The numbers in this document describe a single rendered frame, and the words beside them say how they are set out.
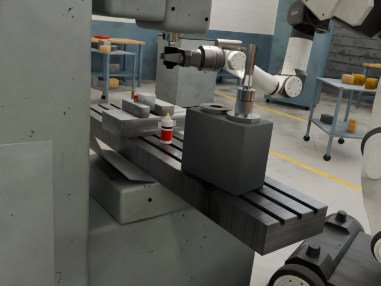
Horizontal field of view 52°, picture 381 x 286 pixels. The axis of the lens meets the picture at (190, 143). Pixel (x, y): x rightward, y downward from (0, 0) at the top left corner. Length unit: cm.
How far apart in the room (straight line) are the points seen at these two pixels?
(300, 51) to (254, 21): 920
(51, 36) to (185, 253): 90
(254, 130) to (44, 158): 52
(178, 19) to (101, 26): 710
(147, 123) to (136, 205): 35
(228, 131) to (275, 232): 28
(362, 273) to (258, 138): 72
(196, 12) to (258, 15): 955
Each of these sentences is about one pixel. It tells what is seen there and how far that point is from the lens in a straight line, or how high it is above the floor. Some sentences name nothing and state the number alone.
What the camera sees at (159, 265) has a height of 53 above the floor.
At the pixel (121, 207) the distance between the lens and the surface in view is 122.
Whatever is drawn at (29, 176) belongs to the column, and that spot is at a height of 97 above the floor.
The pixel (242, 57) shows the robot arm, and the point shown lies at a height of 125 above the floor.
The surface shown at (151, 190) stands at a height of 83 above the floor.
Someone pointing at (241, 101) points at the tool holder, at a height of 117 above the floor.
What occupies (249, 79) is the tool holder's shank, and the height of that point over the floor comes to 122.
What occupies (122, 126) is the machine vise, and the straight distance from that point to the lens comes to 139.
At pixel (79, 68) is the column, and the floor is 122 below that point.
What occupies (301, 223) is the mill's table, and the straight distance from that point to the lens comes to 101.
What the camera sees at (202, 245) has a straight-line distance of 151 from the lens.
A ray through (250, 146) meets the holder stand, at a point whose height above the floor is 106.
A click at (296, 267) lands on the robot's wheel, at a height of 60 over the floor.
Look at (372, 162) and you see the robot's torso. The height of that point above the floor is 97.
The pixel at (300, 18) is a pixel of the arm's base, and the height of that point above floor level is 140.
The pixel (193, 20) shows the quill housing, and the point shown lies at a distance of 127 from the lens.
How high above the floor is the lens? 135
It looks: 17 degrees down
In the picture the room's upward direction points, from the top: 6 degrees clockwise
